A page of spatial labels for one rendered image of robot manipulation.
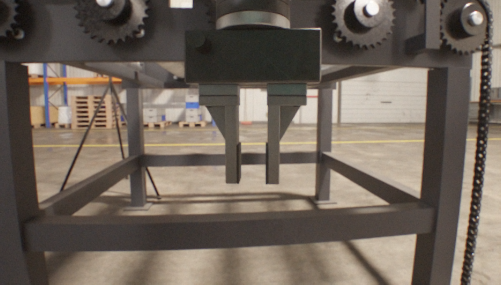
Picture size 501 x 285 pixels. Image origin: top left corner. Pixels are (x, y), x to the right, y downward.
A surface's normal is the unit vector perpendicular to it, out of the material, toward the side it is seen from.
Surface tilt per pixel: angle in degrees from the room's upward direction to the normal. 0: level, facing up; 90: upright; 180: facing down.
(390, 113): 90
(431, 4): 90
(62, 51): 90
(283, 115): 90
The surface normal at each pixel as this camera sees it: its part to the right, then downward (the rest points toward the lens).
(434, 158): -1.00, 0.01
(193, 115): 0.10, 0.08
